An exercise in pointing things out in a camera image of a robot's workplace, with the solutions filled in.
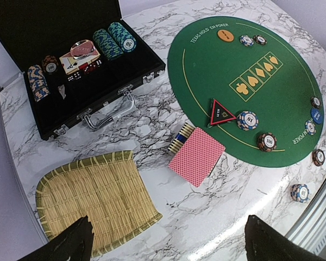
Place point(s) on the red black chip stack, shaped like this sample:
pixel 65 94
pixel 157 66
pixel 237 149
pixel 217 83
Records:
pixel 318 157

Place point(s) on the white blue chips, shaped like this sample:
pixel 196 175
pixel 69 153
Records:
pixel 246 40

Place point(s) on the blue gold card box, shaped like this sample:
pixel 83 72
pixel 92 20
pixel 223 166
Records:
pixel 181 138

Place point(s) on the woven bamboo tray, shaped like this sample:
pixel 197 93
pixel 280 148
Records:
pixel 108 189

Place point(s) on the aluminium front rail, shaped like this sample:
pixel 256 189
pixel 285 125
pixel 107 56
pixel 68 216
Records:
pixel 310 229

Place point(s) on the dark chip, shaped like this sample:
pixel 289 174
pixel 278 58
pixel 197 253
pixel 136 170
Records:
pixel 315 102

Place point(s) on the black poker chip case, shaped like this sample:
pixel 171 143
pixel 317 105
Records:
pixel 31 30

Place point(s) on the dice in case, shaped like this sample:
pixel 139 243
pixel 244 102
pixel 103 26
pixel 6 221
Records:
pixel 87 69

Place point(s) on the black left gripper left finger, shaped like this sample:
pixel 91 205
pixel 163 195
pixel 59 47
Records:
pixel 74 243

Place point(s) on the brown chips in case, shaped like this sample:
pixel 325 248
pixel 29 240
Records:
pixel 50 64

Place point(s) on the clear dealer puck in case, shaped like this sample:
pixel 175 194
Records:
pixel 82 49

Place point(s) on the teal chips row in case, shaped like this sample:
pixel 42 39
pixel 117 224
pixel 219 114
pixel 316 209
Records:
pixel 122 37

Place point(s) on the green chips row in case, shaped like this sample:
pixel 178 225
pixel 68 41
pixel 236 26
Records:
pixel 107 44

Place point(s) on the orange dealer button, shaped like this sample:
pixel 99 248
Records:
pixel 225 35

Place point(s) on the card deck in case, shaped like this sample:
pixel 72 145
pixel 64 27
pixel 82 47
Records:
pixel 71 65

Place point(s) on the dark chips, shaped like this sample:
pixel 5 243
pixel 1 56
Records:
pixel 259 39

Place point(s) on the black red all-in triangle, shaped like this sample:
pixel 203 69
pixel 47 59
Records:
pixel 219 114

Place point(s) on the blue small blind button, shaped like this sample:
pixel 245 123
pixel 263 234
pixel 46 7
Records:
pixel 316 116

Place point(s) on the red-backed card deck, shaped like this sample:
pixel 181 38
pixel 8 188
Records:
pixel 197 157

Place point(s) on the blue chips in case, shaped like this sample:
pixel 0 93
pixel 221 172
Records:
pixel 38 83

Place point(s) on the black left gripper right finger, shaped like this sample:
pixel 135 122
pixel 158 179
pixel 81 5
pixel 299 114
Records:
pixel 265 243

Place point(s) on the round green poker mat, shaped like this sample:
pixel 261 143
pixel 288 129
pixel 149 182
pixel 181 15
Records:
pixel 271 80

